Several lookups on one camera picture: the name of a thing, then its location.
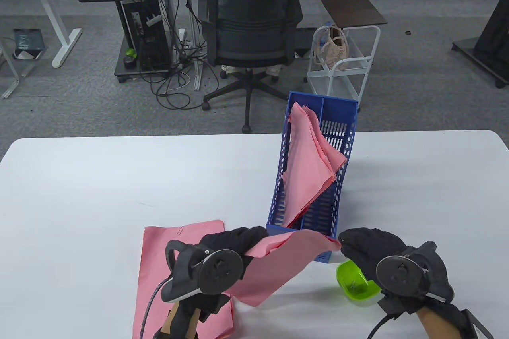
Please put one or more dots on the person's left hand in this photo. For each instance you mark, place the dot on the person's left hand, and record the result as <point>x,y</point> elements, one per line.
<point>234,237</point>

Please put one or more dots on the person's right hand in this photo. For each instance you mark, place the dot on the person's right hand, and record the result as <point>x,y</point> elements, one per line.
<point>370,247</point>

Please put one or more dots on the pink paper stack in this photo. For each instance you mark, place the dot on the pink paper stack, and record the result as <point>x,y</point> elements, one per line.
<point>278,267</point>
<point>336,158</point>
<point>306,172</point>
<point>153,255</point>

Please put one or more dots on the person's left forearm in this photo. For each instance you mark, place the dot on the person's left forearm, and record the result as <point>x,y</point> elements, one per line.
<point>181,321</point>

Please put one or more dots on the person's right forearm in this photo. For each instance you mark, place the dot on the person's right forearm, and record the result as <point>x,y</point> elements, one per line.
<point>437,323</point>

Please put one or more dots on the green plastic bowl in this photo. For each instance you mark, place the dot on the green plastic bowl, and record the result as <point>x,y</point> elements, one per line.
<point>346,275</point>

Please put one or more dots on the blue plastic file holder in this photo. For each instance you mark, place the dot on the blue plastic file holder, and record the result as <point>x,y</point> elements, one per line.
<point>340,110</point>

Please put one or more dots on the white rolling cart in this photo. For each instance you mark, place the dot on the white rolling cart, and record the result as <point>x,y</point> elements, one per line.
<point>338,72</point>

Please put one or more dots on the pink handbag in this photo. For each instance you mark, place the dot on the pink handbag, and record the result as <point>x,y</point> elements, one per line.
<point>336,51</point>

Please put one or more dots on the black round item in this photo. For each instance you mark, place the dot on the black round item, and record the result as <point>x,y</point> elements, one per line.
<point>129,61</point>

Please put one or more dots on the black mesh office chair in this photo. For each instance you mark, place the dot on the black mesh office chair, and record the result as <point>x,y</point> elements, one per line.
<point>254,29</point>

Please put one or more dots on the small green object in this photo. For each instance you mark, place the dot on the small green object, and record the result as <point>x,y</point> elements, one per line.
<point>130,53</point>

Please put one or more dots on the black computer tower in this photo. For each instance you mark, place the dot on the black computer tower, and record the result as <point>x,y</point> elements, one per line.
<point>153,37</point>

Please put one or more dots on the dark brown side table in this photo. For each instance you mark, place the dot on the dark brown side table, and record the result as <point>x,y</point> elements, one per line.
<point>352,7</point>

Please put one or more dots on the black wheeled stand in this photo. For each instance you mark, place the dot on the black wheeled stand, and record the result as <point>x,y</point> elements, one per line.
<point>497,37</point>

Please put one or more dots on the dark teal box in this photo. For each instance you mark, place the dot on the dark teal box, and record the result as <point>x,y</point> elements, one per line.
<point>28,43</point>

